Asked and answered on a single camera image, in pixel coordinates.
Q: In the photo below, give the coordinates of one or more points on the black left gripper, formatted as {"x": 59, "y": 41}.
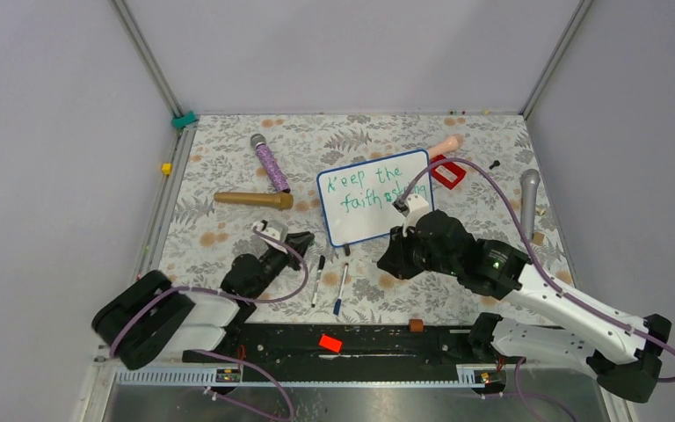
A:
{"x": 299, "y": 241}

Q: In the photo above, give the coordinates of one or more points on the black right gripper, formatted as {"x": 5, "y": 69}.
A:
{"x": 395, "y": 260}

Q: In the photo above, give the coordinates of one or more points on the blue framed whiteboard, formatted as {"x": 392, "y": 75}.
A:
{"x": 357, "y": 199}

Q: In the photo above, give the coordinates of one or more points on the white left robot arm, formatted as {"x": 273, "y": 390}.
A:
{"x": 153, "y": 316}

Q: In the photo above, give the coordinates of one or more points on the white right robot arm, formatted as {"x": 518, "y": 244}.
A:
{"x": 606, "y": 344}

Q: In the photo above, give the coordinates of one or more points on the black whiteboard marker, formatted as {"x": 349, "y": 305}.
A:
{"x": 319, "y": 272}

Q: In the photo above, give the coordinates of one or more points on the blue whiteboard marker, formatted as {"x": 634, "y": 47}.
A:
{"x": 341, "y": 289}

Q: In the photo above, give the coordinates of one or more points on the brown small block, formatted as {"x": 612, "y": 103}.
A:
{"x": 416, "y": 325}

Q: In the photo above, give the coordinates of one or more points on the floral patterned table mat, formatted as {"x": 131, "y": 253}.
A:
{"x": 205, "y": 236}

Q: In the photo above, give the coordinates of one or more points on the red flat card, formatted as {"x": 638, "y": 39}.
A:
{"x": 330, "y": 343}

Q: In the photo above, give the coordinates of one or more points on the purple glitter microphone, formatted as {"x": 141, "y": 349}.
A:
{"x": 269, "y": 163}

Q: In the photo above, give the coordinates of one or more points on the pink microphone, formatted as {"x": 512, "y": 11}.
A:
{"x": 450, "y": 144}

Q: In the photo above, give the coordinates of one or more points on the wooden small cube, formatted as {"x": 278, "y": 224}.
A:
{"x": 538, "y": 238}

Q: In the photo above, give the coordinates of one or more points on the silver microphone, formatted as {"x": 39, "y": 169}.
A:
{"x": 529, "y": 184}

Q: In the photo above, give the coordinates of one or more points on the teal corner clamp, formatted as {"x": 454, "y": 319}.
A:
{"x": 184, "y": 120}

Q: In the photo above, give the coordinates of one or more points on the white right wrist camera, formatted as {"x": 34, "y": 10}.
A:
{"x": 413, "y": 209}

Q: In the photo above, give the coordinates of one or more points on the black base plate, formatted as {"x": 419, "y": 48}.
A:
{"x": 370, "y": 353}

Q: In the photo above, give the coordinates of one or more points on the red rectangular frame block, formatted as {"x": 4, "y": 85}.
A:
{"x": 449, "y": 174}

